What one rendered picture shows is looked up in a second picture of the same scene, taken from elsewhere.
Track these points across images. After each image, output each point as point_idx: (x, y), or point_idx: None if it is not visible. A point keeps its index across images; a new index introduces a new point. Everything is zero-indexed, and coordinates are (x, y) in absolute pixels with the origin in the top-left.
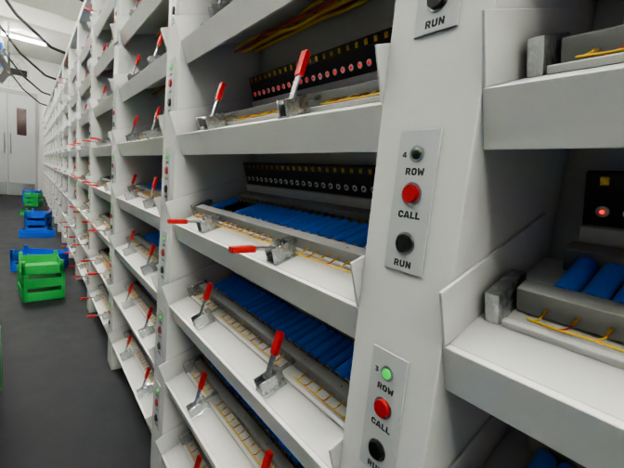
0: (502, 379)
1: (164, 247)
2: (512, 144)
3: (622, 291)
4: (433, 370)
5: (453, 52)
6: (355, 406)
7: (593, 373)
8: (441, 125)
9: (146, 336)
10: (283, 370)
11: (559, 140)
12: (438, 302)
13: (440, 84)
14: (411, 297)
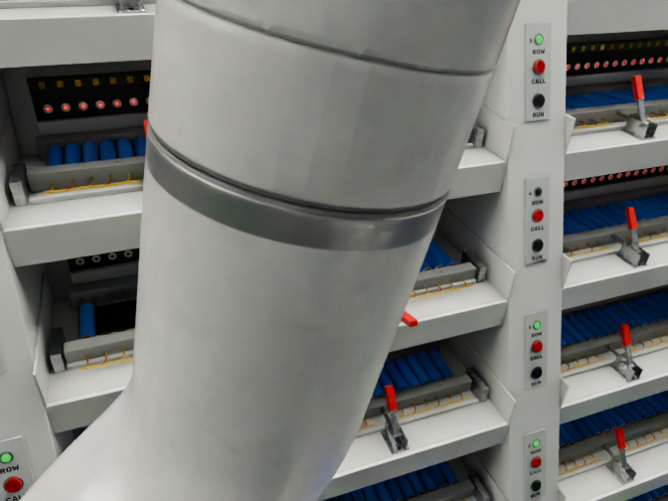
0: (586, 285)
1: (19, 470)
2: (569, 178)
3: None
4: (559, 303)
5: (549, 133)
6: (515, 363)
7: (592, 264)
8: (547, 174)
9: None
10: (376, 425)
11: (585, 174)
12: (558, 267)
13: (544, 150)
14: (543, 273)
